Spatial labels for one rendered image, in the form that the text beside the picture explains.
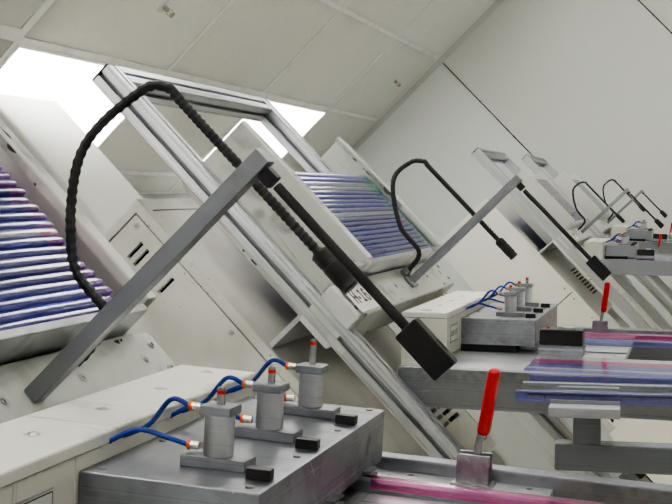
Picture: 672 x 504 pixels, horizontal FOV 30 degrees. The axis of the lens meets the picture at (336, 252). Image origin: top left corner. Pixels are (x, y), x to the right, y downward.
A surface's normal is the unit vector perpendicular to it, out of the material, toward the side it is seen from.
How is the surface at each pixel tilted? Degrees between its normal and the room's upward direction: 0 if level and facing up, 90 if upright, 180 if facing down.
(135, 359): 90
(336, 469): 137
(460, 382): 90
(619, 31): 90
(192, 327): 90
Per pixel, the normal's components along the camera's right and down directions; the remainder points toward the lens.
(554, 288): -0.28, 0.04
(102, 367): 0.69, -0.68
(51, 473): 0.96, 0.07
